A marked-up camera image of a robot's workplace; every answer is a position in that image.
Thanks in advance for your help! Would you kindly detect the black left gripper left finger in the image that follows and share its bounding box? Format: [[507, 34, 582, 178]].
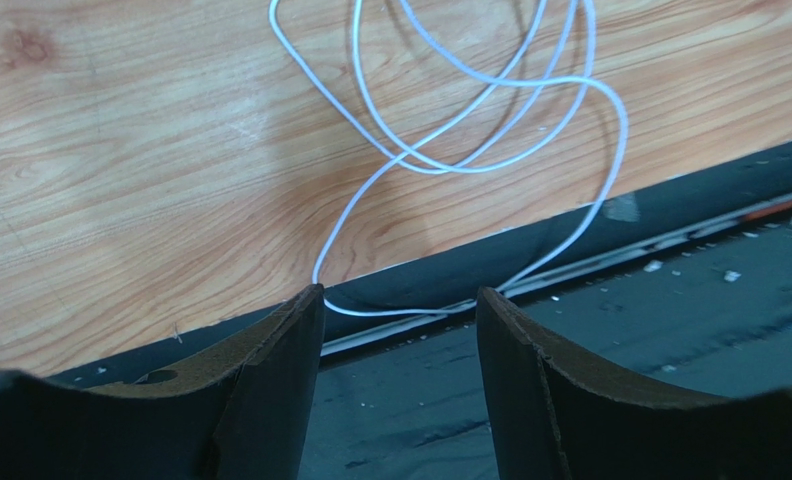
[[0, 284, 325, 479]]

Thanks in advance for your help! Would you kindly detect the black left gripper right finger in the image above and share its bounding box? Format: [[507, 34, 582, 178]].
[[476, 287, 792, 479]]

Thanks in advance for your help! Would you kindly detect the white cable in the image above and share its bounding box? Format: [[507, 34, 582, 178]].
[[268, 0, 630, 317]]

